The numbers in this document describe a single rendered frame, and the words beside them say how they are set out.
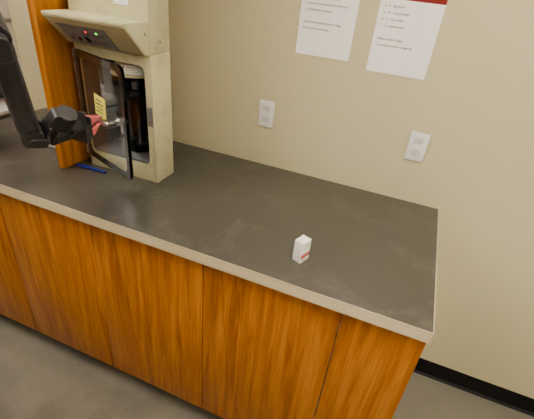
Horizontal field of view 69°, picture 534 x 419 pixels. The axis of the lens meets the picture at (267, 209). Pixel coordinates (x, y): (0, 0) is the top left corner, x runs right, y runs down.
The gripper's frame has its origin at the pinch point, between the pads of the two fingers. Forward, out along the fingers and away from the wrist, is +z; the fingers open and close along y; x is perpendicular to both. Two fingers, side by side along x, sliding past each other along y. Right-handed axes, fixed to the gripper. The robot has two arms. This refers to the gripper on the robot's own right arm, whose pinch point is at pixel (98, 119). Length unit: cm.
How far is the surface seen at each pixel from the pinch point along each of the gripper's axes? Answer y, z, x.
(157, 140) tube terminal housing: -8.6, 13.8, -13.1
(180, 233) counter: -26.0, -11.3, -39.2
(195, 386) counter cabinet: -97, -14, -46
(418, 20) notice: 39, 56, -90
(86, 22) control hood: 29.8, 0.8, 0.8
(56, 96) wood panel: 2.0, 4.8, 23.8
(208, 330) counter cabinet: -62, -14, -52
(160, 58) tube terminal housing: 19.4, 17.9, -13.1
